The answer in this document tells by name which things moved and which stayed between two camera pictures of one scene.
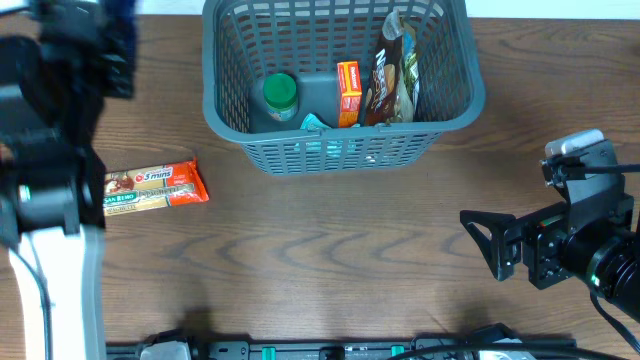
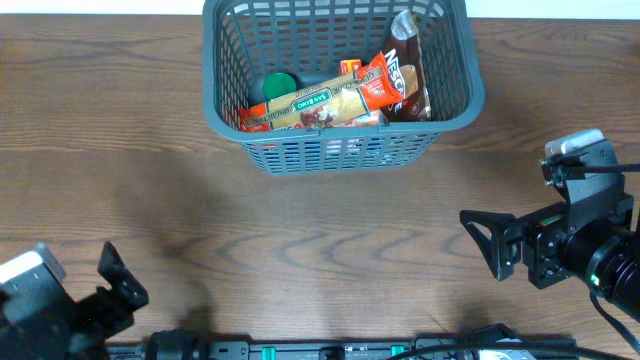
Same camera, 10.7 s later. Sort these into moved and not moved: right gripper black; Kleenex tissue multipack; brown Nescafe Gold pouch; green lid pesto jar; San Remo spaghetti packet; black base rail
Moved: brown Nescafe Gold pouch; Kleenex tissue multipack; San Remo spaghetti packet
Not moved: right gripper black; green lid pesto jar; black base rail
